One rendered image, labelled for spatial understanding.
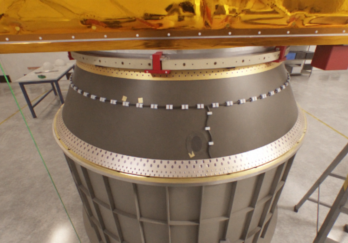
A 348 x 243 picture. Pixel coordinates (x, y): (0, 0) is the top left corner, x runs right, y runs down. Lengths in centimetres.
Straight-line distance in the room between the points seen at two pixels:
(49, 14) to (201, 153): 96
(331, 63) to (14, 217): 318
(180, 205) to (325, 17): 124
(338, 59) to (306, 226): 171
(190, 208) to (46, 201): 202
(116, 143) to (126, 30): 59
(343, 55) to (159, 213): 143
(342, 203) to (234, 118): 83
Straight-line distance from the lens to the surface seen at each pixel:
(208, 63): 99
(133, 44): 105
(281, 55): 134
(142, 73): 105
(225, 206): 132
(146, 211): 131
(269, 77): 131
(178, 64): 97
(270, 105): 127
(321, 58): 151
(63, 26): 111
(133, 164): 106
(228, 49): 107
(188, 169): 102
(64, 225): 254
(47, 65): 549
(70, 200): 273
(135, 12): 99
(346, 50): 152
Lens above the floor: 190
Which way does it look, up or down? 29 degrees down
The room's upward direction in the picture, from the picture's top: 1 degrees counter-clockwise
